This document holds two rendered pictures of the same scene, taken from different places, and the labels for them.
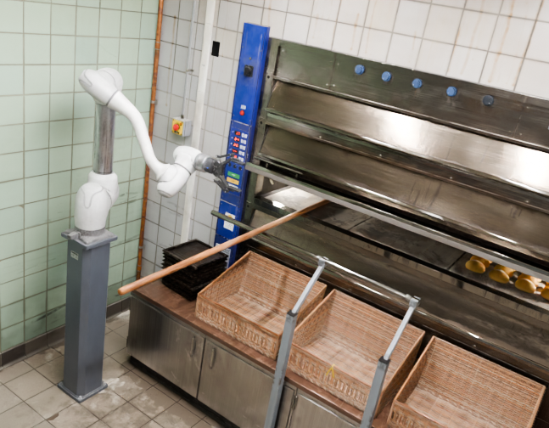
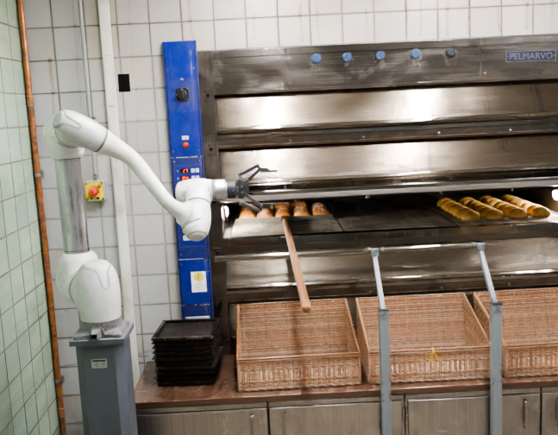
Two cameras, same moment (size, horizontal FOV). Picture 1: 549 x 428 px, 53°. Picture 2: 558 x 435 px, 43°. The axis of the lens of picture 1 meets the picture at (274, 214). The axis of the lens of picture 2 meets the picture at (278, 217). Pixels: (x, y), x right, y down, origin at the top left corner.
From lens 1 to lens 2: 180 cm
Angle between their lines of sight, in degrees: 33
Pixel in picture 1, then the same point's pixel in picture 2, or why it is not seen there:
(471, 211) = (467, 156)
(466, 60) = (421, 22)
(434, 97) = (399, 64)
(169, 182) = (202, 218)
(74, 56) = not seen: outside the picture
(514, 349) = (544, 267)
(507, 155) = (481, 95)
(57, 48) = not seen: outside the picture
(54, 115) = not seen: outside the picture
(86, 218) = (109, 304)
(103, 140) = (79, 205)
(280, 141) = (241, 162)
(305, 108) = (264, 116)
